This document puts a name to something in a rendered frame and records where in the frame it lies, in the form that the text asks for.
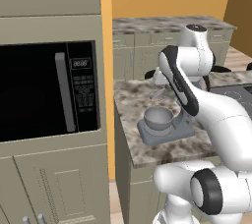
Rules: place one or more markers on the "black microwave oven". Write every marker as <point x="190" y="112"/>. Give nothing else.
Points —
<point x="29" y="90"/>

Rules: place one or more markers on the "grey hob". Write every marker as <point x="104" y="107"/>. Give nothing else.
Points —
<point x="238" y="95"/>

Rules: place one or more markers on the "black stool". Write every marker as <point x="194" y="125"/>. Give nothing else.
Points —
<point x="249" y="67"/>
<point x="149" y="74"/>
<point x="222" y="68"/>

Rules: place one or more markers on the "grey stand mixer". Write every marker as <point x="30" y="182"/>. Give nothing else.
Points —
<point x="183" y="129"/>

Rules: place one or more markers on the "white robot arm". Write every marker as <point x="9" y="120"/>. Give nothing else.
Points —
<point x="226" y="126"/>

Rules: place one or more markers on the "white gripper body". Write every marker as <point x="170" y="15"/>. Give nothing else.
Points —
<point x="159" y="77"/>

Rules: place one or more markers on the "grey mixer bowl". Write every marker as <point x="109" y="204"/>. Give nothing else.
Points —
<point x="158" y="116"/>

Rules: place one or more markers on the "beige island cabinet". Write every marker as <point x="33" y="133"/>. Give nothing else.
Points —
<point x="138" y="195"/>

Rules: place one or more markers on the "beige run of cupboards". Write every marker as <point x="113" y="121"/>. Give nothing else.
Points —
<point x="141" y="51"/>

